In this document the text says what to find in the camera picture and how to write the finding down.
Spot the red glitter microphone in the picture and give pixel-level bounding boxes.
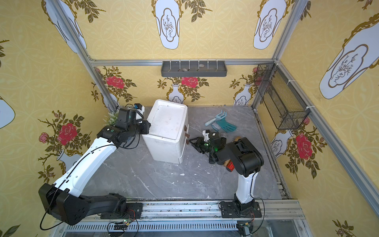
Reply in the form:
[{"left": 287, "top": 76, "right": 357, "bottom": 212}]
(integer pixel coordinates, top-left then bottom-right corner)
[{"left": 226, "top": 162, "right": 235, "bottom": 172}]

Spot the white plastic drawer cabinet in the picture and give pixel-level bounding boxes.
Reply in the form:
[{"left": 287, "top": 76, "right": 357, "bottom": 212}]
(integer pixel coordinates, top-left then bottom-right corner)
[{"left": 143, "top": 99, "right": 190, "bottom": 164}]

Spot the black rhinestone microphone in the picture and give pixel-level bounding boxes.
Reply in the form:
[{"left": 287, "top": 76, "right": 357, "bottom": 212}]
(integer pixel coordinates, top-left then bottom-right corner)
[
  {"left": 220, "top": 132, "right": 228, "bottom": 139},
  {"left": 208, "top": 153, "right": 216, "bottom": 165}
]

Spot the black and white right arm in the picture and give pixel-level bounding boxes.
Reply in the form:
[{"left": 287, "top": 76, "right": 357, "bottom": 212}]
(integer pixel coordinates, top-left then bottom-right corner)
[{"left": 189, "top": 137, "right": 264, "bottom": 211}]

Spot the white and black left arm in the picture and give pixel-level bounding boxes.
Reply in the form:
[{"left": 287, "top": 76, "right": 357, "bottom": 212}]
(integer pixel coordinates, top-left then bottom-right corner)
[{"left": 38, "top": 104, "right": 151, "bottom": 226}]

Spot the green artificial potted plant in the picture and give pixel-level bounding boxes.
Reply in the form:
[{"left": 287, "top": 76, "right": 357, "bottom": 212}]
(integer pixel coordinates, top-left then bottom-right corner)
[{"left": 104, "top": 111, "right": 119, "bottom": 126}]

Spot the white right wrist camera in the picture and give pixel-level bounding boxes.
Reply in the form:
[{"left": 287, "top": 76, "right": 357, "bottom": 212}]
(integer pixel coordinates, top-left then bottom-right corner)
[{"left": 202, "top": 130, "right": 212, "bottom": 143}]

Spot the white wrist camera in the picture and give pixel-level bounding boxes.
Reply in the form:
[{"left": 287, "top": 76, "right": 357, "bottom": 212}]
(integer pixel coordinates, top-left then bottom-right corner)
[
  {"left": 134, "top": 103, "right": 145, "bottom": 122},
  {"left": 202, "top": 130, "right": 212, "bottom": 143}
]

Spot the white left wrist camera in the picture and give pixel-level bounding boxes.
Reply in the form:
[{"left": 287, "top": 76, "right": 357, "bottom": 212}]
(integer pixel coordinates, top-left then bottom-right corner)
[{"left": 134, "top": 103, "right": 145, "bottom": 122}]

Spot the grey wall shelf tray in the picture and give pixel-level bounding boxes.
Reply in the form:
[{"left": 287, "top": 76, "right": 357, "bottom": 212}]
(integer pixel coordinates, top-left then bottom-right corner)
[{"left": 161, "top": 60, "right": 228, "bottom": 78}]

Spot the black wire mesh basket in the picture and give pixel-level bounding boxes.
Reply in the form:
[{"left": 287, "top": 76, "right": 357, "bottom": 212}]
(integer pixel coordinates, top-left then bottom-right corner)
[{"left": 255, "top": 63, "right": 310, "bottom": 130}]

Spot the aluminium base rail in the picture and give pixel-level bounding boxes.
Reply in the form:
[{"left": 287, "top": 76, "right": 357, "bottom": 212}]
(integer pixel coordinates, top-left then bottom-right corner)
[{"left": 52, "top": 198, "right": 312, "bottom": 237}]

